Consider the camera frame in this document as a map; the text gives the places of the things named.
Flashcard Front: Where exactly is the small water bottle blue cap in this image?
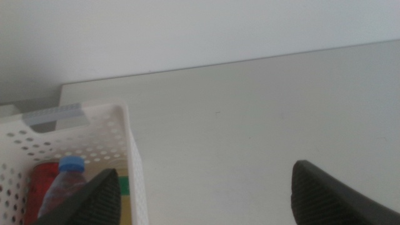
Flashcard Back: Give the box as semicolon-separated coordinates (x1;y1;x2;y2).
37;155;89;220

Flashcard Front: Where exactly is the yellow tea bottle green label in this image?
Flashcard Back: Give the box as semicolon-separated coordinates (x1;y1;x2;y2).
117;170;133;225

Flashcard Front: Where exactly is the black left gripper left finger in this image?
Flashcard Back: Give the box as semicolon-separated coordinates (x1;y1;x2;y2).
31;167;123;225

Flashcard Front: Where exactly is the white perforated plastic basket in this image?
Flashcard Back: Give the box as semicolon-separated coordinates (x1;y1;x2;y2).
0;99;150;225

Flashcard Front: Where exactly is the red soda can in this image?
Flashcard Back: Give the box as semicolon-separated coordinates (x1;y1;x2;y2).
24;160;63;225

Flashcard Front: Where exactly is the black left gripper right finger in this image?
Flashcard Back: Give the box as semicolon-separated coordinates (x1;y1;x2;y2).
290;159;400;225

